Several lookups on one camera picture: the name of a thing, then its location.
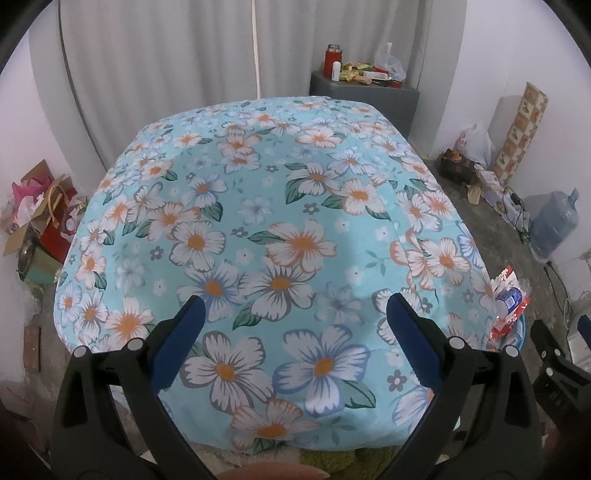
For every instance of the grey cabinet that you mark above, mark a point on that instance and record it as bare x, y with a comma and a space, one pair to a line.
369, 101

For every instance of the red thermos flask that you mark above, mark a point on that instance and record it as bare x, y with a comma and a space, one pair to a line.
331, 57

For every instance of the red gift bag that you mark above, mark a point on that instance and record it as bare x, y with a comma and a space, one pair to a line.
55, 235

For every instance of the white water dispenser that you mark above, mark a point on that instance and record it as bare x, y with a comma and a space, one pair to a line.
581, 341

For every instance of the clear red label packaging bag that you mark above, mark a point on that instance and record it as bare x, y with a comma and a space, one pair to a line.
505, 277

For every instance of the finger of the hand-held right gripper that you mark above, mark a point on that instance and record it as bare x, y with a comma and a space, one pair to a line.
563, 378

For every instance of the dark box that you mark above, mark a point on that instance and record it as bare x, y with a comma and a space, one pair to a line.
455, 168

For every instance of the open cardboard box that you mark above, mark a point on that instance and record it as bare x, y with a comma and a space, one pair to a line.
18, 235

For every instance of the blue floral blanket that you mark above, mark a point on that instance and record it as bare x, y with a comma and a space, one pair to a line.
277, 207

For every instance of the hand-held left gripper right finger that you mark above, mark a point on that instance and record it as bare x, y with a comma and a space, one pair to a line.
415, 346

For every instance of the small cardboard piece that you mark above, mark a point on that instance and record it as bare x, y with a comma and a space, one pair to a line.
473, 194

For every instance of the white red print plastic bag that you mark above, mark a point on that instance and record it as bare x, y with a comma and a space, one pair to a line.
475, 143

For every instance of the pink crumpled paper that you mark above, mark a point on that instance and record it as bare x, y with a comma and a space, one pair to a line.
25, 198

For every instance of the person's left hand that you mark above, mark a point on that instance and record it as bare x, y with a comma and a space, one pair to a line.
272, 473

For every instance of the white curtain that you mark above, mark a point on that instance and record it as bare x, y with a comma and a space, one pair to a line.
161, 55

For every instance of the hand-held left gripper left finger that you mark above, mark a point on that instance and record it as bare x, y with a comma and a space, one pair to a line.
178, 346

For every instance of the metal pot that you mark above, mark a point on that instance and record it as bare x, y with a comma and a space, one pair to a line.
25, 258

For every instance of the blue water jug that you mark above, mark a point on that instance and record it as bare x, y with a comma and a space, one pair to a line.
554, 221

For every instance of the green fluffy mat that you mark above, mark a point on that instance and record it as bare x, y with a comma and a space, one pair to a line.
328, 461

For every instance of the patterned long cardboard box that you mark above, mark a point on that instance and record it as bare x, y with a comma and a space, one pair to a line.
519, 134

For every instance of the clear plastic bottle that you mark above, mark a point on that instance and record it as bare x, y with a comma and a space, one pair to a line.
508, 299

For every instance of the teal box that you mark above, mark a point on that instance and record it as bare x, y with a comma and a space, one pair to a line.
44, 270

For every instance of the red brick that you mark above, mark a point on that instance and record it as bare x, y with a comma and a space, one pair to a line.
33, 348

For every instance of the small white bottle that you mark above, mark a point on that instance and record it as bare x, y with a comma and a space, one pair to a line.
337, 71

